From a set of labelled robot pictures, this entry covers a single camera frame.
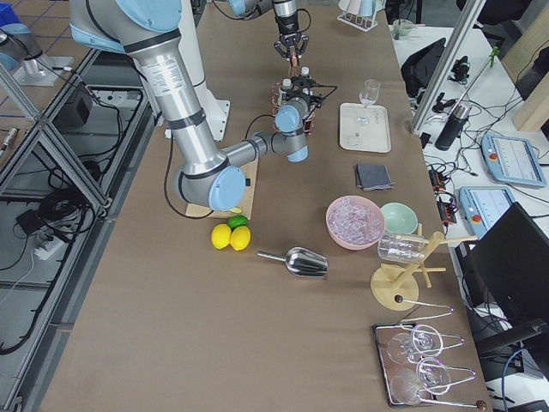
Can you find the white cup rack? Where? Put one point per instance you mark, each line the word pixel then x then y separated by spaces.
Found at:
pixel 360 14

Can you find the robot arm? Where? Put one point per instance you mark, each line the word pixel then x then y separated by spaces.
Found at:
pixel 148 31
pixel 286 13

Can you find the teach pendant far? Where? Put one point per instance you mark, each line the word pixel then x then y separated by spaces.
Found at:
pixel 512 160

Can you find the cream rabbit tray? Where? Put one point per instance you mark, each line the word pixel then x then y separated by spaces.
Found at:
pixel 364 129

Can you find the black thermos bottle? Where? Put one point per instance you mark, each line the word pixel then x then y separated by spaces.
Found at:
pixel 453 126

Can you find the aluminium frame post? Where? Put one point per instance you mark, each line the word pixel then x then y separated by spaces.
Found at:
pixel 468 17

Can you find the clear wine glass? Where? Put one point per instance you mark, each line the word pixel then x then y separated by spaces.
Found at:
pixel 368 96

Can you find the black monitor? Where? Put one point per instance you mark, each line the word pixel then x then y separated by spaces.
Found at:
pixel 509 266

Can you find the yellow lemon lower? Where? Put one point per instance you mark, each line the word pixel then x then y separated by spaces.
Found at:
pixel 240 238

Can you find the glass mug on tree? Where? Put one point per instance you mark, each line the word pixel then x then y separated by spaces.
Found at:
pixel 401 248

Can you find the yellow lemon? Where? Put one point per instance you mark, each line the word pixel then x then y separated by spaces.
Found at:
pixel 240 238
pixel 220 236

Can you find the wine glass holder tray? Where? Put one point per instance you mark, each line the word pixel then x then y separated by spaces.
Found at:
pixel 409 353

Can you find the wooden cup tree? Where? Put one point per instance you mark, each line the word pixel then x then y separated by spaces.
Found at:
pixel 394 285

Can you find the teach pendant near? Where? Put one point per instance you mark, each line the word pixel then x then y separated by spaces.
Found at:
pixel 482 206

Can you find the metal grabber pole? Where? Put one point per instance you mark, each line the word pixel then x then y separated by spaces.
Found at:
pixel 443 117

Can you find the green empty bowl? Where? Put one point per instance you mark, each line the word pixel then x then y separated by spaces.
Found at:
pixel 399 218

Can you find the black handheld gripper devices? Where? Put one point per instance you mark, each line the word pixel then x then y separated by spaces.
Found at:
pixel 459 71

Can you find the steel ice scoop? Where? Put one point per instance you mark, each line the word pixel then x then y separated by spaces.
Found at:
pixel 301 262

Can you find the teach pendant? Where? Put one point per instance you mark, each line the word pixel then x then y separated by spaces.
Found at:
pixel 482 206
pixel 512 160

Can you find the grey folded cloth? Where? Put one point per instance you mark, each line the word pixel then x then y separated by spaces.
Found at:
pixel 370 177

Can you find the tea bottle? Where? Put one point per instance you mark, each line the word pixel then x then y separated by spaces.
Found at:
pixel 304 77
pixel 285 90

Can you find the green lime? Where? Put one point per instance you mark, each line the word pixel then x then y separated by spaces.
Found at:
pixel 237 221

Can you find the wooden cutting board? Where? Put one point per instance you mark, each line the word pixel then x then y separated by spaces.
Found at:
pixel 245 205

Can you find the pink bowl of ice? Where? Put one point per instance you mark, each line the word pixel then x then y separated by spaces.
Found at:
pixel 354 222

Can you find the black foam equipment case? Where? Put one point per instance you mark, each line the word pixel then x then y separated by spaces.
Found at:
pixel 419 68

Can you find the yellow lemon upper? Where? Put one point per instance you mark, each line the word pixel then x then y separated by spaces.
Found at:
pixel 220 236

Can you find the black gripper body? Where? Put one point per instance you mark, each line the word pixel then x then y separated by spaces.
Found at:
pixel 290 28
pixel 303 104

